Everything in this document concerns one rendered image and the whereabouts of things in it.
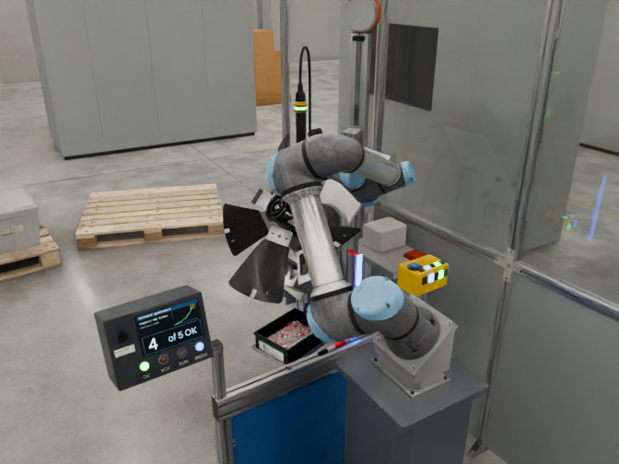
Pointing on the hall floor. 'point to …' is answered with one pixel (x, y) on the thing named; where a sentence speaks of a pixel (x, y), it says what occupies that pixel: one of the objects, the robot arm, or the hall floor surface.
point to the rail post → (224, 441)
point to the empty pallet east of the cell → (150, 214)
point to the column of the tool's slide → (360, 94)
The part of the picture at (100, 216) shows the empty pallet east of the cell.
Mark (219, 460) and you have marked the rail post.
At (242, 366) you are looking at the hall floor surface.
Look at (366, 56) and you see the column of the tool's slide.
